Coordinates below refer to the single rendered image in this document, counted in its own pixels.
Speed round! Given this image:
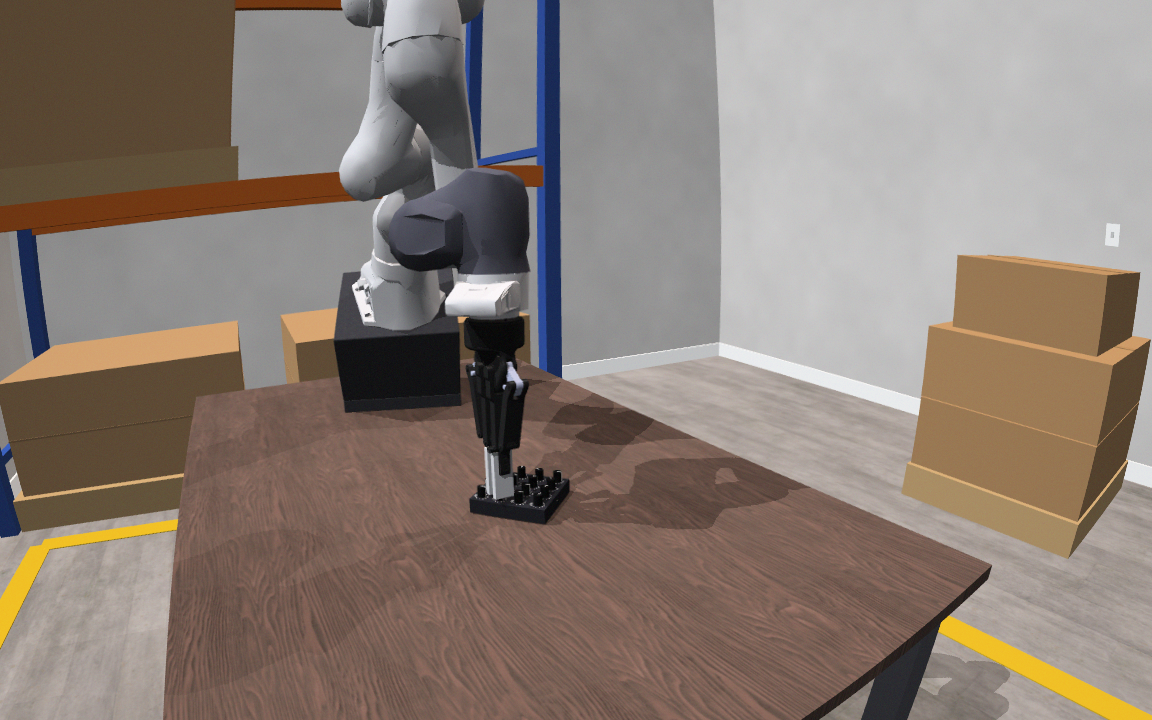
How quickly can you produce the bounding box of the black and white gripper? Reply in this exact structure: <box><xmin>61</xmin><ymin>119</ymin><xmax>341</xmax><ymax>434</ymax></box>
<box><xmin>464</xmin><ymin>316</ymin><xmax>529</xmax><ymax>499</ymax></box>

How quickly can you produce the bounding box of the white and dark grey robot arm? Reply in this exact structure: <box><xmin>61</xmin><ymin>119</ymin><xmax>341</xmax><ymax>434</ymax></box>
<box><xmin>339</xmin><ymin>0</ymin><xmax>530</xmax><ymax>329</ymax></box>

